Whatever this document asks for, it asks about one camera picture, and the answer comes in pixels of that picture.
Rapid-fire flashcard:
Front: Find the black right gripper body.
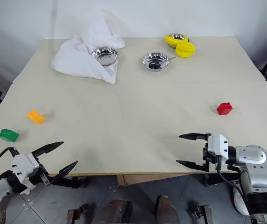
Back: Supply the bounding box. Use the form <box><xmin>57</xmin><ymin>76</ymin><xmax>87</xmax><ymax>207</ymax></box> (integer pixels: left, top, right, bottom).
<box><xmin>202</xmin><ymin>133</ymin><xmax>222</xmax><ymax>173</ymax></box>

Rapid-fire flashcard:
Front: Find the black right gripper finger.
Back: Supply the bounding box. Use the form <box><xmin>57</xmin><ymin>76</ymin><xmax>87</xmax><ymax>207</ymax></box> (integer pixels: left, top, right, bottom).
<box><xmin>178</xmin><ymin>133</ymin><xmax>209</xmax><ymax>141</ymax></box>
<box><xmin>175</xmin><ymin>160</ymin><xmax>210</xmax><ymax>173</ymax></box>

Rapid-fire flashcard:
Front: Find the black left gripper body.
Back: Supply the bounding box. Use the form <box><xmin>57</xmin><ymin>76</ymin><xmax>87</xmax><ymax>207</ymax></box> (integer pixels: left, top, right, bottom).
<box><xmin>27</xmin><ymin>161</ymin><xmax>53</xmax><ymax>189</ymax></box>

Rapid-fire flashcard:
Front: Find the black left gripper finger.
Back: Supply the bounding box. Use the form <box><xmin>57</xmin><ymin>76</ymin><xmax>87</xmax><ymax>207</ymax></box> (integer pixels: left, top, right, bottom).
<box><xmin>31</xmin><ymin>141</ymin><xmax>65</xmax><ymax>160</ymax></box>
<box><xmin>48</xmin><ymin>160</ymin><xmax>79</xmax><ymax>185</ymax></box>

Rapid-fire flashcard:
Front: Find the yellow toy block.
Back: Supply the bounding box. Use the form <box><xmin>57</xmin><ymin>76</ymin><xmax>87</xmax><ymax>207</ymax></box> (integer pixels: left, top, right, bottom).
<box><xmin>26</xmin><ymin>109</ymin><xmax>47</xmax><ymax>125</ymax></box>

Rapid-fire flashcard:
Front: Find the red toy block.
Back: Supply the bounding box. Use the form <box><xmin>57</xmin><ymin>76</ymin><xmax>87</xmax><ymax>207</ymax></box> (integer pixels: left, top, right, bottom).
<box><xmin>216</xmin><ymin>102</ymin><xmax>233</xmax><ymax>116</ymax></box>

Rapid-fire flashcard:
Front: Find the green toy block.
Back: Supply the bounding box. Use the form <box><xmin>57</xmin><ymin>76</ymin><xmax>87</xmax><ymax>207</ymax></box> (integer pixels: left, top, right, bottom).
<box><xmin>0</xmin><ymin>128</ymin><xmax>20</xmax><ymax>142</ymax></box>

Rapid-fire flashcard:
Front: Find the brown cardboard sheet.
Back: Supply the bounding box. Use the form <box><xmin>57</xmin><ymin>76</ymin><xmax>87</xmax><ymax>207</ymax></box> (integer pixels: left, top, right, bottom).
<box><xmin>116</xmin><ymin>174</ymin><xmax>190</xmax><ymax>186</ymax></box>

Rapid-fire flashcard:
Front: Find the dark rounded brown shape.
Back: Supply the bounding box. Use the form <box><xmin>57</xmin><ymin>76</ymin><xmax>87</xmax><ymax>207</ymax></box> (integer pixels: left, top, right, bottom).
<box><xmin>155</xmin><ymin>195</ymin><xmax>181</xmax><ymax>224</ymax></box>
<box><xmin>100</xmin><ymin>199</ymin><xmax>133</xmax><ymax>224</ymax></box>

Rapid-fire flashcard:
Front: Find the white and red object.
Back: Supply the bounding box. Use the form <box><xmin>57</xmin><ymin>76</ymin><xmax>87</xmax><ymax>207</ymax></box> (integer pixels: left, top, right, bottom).
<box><xmin>232</xmin><ymin>186</ymin><xmax>251</xmax><ymax>217</ymax></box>

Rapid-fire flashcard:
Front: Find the metal spoon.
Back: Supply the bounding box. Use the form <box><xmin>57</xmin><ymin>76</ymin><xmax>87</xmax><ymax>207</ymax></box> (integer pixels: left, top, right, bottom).
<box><xmin>158</xmin><ymin>56</ymin><xmax>177</xmax><ymax>64</ymax></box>

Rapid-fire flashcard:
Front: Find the steel bowl with spoon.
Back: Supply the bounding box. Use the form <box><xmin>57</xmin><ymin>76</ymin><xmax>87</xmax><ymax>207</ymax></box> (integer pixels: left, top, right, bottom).
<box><xmin>142</xmin><ymin>52</ymin><xmax>171</xmax><ymax>71</ymax></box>

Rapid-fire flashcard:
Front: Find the white crumpled cloth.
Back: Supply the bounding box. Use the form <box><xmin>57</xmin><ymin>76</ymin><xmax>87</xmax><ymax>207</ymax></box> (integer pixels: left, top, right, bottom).
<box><xmin>51</xmin><ymin>8</ymin><xmax>125</xmax><ymax>85</ymax></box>

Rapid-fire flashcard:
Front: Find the steel bowl in cloth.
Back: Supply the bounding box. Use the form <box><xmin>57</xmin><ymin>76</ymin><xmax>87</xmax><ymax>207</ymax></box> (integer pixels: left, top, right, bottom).
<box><xmin>91</xmin><ymin>46</ymin><xmax>118</xmax><ymax>68</ymax></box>

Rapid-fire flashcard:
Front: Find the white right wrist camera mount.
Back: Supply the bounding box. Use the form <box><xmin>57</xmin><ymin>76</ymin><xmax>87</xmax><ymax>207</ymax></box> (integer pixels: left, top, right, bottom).
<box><xmin>207</xmin><ymin>134</ymin><xmax>229</xmax><ymax>162</ymax></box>

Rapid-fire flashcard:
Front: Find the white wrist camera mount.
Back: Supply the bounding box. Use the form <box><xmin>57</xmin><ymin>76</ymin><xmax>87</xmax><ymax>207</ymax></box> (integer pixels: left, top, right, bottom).
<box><xmin>11</xmin><ymin>153</ymin><xmax>41</xmax><ymax>185</ymax></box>
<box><xmin>207</xmin><ymin>134</ymin><xmax>229</xmax><ymax>162</ymax></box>

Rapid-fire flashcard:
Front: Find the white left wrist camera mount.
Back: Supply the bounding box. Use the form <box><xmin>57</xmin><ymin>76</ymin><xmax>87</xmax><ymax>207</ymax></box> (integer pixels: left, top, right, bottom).
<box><xmin>11</xmin><ymin>153</ymin><xmax>41</xmax><ymax>185</ymax></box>

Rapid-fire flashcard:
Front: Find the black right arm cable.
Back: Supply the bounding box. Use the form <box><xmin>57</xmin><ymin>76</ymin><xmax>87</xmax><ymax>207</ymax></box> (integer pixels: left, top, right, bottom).
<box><xmin>215</xmin><ymin>162</ymin><xmax>253</xmax><ymax>217</ymax></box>

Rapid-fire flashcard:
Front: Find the rusty metal bracket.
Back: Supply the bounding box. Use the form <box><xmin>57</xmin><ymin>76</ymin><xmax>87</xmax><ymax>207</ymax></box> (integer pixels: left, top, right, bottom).
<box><xmin>67</xmin><ymin>203</ymin><xmax>89</xmax><ymax>224</ymax></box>
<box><xmin>186</xmin><ymin>204</ymin><xmax>213</xmax><ymax>224</ymax></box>

